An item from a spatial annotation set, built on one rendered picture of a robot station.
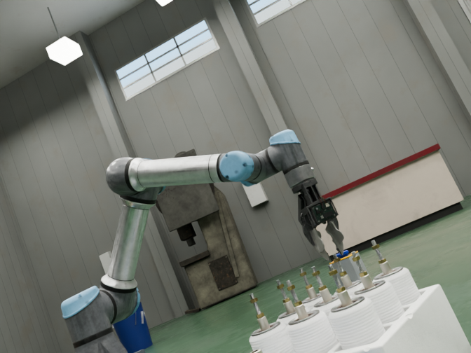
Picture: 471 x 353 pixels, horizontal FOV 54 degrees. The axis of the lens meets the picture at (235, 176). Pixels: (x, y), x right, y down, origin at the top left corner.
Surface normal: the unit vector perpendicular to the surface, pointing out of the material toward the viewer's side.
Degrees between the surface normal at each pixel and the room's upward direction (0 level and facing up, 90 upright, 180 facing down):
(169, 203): 90
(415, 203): 90
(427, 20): 90
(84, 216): 90
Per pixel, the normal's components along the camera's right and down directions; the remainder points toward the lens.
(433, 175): -0.28, -0.07
